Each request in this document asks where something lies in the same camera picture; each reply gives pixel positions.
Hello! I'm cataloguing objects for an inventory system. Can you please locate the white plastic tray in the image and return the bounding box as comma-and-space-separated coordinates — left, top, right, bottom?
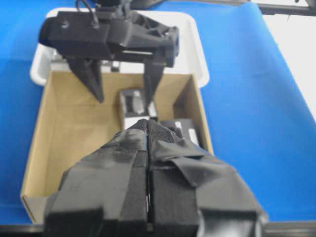
30, 10, 210, 87

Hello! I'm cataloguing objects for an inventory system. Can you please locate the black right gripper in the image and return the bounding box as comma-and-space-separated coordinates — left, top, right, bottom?
39, 11, 179, 105

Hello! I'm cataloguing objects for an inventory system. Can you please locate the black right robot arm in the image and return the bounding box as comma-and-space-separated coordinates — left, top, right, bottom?
39, 0, 179, 105

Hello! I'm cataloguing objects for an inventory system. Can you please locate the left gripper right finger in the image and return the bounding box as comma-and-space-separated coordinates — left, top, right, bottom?
148, 120, 268, 237

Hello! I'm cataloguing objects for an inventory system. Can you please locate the open cardboard box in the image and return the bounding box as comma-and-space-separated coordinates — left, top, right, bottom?
20, 72, 213, 224

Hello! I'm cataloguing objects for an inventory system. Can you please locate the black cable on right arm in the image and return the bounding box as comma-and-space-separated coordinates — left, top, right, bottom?
76, 0, 99, 29

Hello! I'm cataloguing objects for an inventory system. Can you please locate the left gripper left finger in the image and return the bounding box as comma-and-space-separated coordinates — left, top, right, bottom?
43, 119, 148, 237

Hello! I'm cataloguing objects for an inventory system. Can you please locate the black box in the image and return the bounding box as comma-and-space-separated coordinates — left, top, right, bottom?
118, 88, 158, 130
160, 118, 200, 146

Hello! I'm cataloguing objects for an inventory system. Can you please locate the blue table cloth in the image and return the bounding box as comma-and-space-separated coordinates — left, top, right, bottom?
0, 0, 316, 225

